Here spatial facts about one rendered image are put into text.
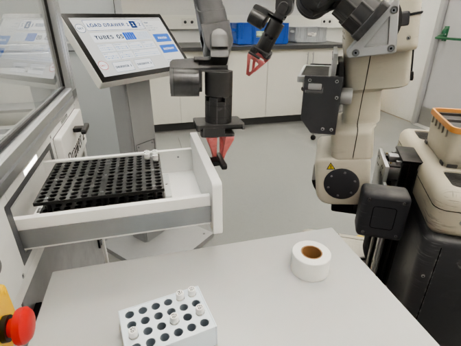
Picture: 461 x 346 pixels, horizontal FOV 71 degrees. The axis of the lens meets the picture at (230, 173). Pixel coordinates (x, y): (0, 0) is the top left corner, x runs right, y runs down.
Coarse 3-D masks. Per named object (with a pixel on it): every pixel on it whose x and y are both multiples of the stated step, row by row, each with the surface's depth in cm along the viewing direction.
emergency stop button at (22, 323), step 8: (16, 312) 36; (24, 312) 36; (32, 312) 37; (8, 320) 36; (16, 320) 35; (24, 320) 36; (32, 320) 37; (8, 328) 35; (16, 328) 35; (24, 328) 35; (32, 328) 37; (8, 336) 36; (16, 336) 35; (24, 336) 35; (32, 336) 37; (16, 344) 35; (24, 344) 36
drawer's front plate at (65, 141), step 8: (72, 112) 98; (80, 112) 102; (72, 120) 91; (80, 120) 101; (64, 128) 84; (72, 128) 89; (56, 136) 78; (64, 136) 81; (72, 136) 88; (56, 144) 77; (64, 144) 80; (72, 144) 87; (80, 144) 97; (56, 152) 78; (64, 152) 79; (80, 152) 96
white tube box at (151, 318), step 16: (144, 304) 49; (160, 304) 49; (176, 304) 49; (192, 304) 50; (128, 320) 46; (144, 320) 47; (160, 320) 46; (192, 320) 46; (208, 320) 47; (128, 336) 44; (144, 336) 44; (160, 336) 44; (176, 336) 44; (192, 336) 44; (208, 336) 46
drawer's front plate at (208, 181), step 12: (192, 132) 81; (192, 144) 78; (192, 156) 81; (204, 156) 67; (204, 168) 63; (204, 180) 65; (216, 180) 57; (204, 192) 66; (216, 192) 57; (216, 204) 58; (216, 216) 59; (216, 228) 60
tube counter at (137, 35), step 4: (116, 32) 138; (120, 32) 140; (124, 32) 141; (128, 32) 143; (132, 32) 145; (136, 32) 146; (140, 32) 148; (144, 32) 149; (120, 36) 139; (124, 36) 140; (128, 36) 142; (132, 36) 144; (136, 36) 145; (140, 36) 147; (144, 36) 148; (148, 36) 150; (120, 40) 138; (124, 40) 140; (128, 40) 141
